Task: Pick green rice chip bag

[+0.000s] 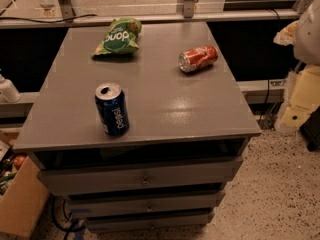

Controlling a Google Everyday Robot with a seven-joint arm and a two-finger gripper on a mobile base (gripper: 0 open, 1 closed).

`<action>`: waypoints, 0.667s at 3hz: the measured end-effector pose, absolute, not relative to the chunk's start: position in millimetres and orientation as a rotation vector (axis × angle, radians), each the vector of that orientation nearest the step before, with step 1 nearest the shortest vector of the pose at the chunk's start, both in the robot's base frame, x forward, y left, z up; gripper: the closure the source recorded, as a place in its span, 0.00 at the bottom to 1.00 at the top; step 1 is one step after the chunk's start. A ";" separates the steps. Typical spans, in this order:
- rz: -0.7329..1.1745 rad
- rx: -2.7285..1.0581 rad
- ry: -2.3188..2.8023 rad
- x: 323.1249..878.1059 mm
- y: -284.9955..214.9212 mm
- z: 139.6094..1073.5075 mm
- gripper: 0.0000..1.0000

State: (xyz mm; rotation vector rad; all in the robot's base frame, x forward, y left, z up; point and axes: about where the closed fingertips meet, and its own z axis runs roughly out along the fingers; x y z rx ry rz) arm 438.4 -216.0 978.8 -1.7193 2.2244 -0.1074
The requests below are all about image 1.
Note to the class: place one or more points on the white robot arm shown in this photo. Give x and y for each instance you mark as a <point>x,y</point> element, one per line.
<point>301,95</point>

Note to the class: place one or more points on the green rice chip bag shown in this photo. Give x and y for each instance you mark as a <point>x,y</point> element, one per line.
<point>121,37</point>

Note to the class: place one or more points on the white plastic bottle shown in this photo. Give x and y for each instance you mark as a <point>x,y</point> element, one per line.
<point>8,90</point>

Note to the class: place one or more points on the cardboard box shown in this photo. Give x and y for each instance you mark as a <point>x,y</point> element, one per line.
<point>23,202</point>

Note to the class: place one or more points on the grey drawer cabinet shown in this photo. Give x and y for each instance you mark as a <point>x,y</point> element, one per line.
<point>184,143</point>

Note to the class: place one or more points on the blue Pepsi can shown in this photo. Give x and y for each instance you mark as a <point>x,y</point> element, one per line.
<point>110,103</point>

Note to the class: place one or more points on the red tomato in box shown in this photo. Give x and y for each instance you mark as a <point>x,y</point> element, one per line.
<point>18,161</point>

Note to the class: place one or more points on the red soda can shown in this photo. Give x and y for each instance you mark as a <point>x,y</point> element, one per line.
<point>197,58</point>

